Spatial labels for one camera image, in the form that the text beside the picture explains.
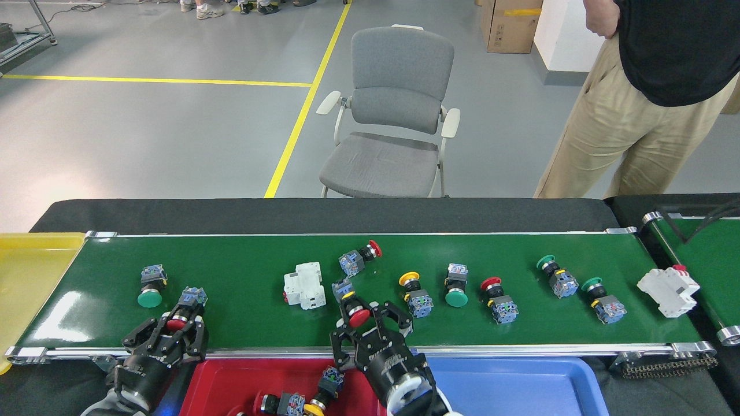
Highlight red plastic tray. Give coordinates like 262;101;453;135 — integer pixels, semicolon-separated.
179;357;399;416

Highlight yellow plastic tray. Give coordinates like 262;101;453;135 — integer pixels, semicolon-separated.
0;232;87;375

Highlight blue plastic tray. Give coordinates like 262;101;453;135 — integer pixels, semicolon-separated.
425;355;611;416

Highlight person's right hand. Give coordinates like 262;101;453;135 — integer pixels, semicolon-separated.
584;0;620;40

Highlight short green conveyor belt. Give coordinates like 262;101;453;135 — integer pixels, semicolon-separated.
642;211;740;347

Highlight metal frame trolley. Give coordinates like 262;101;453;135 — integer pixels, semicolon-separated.
0;0;58;65

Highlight long green conveyor belt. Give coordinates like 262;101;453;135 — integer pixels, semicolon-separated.
3;227;719;367

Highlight black angled guide bracket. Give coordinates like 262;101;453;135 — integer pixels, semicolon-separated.
659;199;740;243

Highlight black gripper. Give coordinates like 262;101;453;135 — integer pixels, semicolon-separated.
110;315;209;405
330;298;431;393

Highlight conveyor drive chain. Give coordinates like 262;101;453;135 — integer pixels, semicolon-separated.
621;354;719;379

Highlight grey office chair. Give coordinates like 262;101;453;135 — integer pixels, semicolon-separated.
316;24;462;199

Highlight bystander person with dark shoes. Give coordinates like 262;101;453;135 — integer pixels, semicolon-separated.
237;0;282;15

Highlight brown cardboard box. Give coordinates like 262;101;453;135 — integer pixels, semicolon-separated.
481;0;544;54

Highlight bystander person with white sneakers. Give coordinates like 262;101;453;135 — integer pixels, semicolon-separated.
179;0;225;20

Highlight green mushroom push button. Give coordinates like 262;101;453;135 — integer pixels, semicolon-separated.
580;277;628;324
444;263;469;308
136;264;169;309
536;254;579;299

